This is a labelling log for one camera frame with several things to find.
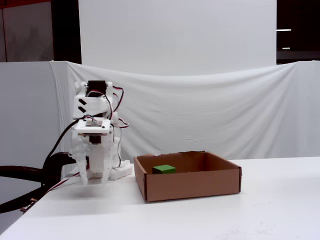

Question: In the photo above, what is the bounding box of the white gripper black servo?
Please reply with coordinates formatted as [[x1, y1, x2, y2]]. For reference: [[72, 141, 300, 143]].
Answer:
[[68, 135, 113, 186]]

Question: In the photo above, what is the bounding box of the green cube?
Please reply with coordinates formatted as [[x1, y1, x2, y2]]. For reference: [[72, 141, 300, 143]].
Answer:
[[152, 164, 177, 175]]

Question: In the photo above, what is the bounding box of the brown cardboard box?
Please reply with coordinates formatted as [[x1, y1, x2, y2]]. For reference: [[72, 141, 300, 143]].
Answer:
[[133, 150, 243, 203]]

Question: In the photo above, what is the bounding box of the small brown connector plug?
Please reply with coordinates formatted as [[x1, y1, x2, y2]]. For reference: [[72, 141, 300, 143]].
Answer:
[[19, 197, 37, 213]]

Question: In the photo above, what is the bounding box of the gray partition panel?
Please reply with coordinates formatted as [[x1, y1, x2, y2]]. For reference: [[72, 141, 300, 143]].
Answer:
[[0, 61, 55, 171]]

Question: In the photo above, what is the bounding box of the white draped cloth sheet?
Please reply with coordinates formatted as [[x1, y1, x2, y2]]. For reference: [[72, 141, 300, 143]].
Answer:
[[49, 59, 320, 166]]

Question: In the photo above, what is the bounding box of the white backdrop panel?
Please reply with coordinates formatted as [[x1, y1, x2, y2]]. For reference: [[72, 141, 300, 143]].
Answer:
[[78, 0, 278, 76]]

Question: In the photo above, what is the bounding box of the dark glass window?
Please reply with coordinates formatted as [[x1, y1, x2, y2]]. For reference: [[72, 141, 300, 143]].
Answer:
[[276, 0, 320, 66]]

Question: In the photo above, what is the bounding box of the white wrist camera mount plate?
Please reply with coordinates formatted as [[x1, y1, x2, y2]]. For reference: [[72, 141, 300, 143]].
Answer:
[[71, 119, 113, 137]]

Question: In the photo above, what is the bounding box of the red white black base cable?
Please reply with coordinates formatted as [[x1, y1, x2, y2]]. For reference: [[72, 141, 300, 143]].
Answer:
[[44, 171, 81, 195]]

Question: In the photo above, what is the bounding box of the thick black camera cable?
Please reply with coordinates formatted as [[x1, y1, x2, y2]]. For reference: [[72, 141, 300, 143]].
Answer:
[[40, 114, 101, 189]]

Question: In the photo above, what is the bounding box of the red black arm servo wire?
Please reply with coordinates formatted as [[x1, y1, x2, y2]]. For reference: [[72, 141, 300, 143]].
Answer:
[[104, 85, 131, 141]]

